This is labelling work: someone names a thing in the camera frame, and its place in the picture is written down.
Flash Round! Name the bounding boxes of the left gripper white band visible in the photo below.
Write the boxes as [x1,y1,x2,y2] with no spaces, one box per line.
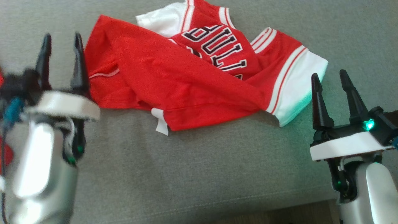
[26,32,100,167]

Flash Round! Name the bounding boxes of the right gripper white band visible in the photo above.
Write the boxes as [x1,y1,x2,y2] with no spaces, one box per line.
[310,69,387,201]

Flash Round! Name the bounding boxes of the grey fabric sofa seat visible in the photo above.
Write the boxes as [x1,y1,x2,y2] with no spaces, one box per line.
[0,0,398,224]

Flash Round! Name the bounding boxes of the red Bulls 23 jersey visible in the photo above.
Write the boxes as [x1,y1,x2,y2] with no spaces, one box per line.
[84,0,329,136]

